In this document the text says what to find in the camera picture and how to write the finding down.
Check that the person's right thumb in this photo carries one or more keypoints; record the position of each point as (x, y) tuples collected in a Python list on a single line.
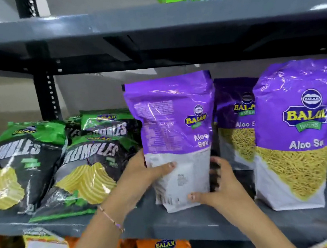
[(201, 198)]

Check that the yellow white snack packet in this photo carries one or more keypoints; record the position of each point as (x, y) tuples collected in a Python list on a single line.
[(44, 243)]

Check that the person's left thumb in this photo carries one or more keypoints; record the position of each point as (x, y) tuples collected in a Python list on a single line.
[(164, 168)]

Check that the person's right hand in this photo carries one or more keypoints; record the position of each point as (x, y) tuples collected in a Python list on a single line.
[(231, 194)]

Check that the black green chips bag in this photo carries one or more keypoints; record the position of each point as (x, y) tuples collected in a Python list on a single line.
[(107, 121), (89, 172), (18, 171), (73, 128)]

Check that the grey metal shelf board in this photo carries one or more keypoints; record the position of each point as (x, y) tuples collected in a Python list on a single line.
[(168, 222), (152, 29)]

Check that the person's right forearm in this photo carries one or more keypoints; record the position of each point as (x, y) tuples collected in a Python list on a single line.
[(264, 234)]

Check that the black perforated shelf post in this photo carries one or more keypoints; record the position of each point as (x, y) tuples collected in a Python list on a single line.
[(46, 91)]

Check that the person's left hand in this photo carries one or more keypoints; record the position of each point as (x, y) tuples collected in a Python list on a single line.
[(131, 180)]

